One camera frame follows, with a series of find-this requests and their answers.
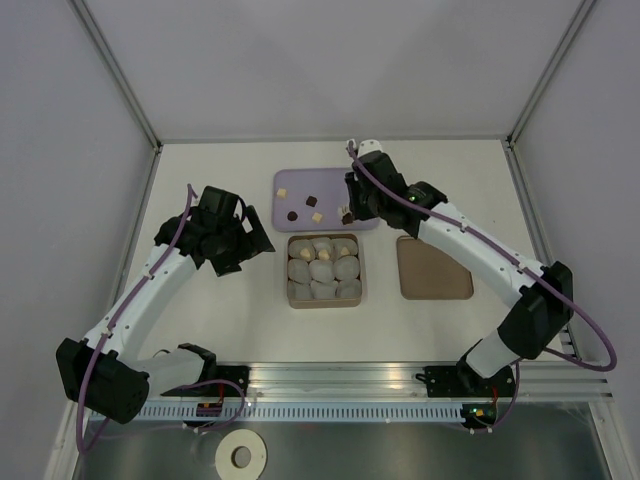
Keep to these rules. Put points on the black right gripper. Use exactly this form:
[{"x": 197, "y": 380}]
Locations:
[{"x": 354, "y": 185}]

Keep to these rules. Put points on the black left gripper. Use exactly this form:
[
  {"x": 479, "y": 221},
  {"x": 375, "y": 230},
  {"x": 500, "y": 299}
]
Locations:
[{"x": 253, "y": 243}]

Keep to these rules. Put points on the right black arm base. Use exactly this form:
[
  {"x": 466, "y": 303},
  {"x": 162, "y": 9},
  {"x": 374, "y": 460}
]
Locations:
[{"x": 448, "y": 381}]

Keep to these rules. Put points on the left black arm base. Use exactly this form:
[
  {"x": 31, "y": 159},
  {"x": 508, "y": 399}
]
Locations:
[{"x": 222, "y": 392}]

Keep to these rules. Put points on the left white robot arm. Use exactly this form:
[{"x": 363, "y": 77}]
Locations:
[{"x": 103, "y": 372}]

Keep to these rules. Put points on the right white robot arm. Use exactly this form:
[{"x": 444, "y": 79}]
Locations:
[{"x": 536, "y": 295}]

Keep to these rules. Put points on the gold square chocolate tin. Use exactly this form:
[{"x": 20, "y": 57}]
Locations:
[{"x": 333, "y": 303}]

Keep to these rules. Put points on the white paper cup three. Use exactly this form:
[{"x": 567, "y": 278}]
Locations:
[{"x": 338, "y": 243}]

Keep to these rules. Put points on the lilac plastic tray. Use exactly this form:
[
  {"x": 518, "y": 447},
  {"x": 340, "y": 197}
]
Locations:
[{"x": 328, "y": 186}]

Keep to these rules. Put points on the white paper cup two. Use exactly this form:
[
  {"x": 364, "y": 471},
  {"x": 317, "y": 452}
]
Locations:
[{"x": 322, "y": 243}]

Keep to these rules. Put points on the white paper cup six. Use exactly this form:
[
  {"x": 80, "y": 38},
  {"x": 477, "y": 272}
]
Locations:
[{"x": 346, "y": 268}]

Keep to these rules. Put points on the white paper cup one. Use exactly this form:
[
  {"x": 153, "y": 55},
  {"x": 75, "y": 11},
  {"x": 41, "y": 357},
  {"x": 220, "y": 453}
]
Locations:
[{"x": 297, "y": 245}]

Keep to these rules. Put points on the white paper cup five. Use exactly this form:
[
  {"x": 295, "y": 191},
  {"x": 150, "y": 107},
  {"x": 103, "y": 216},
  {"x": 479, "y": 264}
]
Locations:
[{"x": 322, "y": 271}]

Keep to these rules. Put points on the white paper cup four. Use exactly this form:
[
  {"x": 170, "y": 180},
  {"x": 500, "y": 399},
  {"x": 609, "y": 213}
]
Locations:
[{"x": 298, "y": 271}]

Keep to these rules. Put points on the white paper cup nine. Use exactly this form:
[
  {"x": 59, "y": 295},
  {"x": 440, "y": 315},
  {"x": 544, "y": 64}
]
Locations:
[{"x": 349, "y": 289}]

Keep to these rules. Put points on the white paper cup seven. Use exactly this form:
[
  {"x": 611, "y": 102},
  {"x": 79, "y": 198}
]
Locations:
[{"x": 298, "y": 291}]

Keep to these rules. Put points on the gold tin lid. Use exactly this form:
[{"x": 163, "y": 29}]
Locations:
[{"x": 427, "y": 273}]

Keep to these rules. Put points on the white paper cup eight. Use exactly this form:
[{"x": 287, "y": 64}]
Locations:
[{"x": 324, "y": 291}]

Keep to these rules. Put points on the white tape roll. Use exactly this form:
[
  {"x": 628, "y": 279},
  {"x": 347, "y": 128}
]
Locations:
[{"x": 241, "y": 455}]

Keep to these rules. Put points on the white slotted cable duct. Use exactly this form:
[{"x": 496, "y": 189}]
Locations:
[{"x": 315, "y": 412}]

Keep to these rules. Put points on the right side aluminium rail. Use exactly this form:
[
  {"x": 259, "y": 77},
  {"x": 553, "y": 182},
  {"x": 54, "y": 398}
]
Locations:
[{"x": 536, "y": 232}]

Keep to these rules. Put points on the aluminium rail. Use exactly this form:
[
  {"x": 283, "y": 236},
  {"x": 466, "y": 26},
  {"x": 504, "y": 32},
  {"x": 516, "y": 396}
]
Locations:
[
  {"x": 535, "y": 381},
  {"x": 536, "y": 232}
]

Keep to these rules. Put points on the left aluminium frame post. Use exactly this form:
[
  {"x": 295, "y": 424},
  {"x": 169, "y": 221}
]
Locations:
[{"x": 100, "y": 43}]

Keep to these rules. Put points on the aluminium frame post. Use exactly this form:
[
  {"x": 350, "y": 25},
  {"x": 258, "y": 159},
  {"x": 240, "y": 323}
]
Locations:
[
  {"x": 568, "y": 38},
  {"x": 100, "y": 43}
]

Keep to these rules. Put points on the aluminium front rail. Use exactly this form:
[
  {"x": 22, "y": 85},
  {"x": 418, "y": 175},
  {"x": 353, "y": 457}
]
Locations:
[{"x": 535, "y": 381}]

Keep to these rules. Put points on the right aluminium frame post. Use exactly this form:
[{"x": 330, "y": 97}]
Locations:
[{"x": 568, "y": 38}]

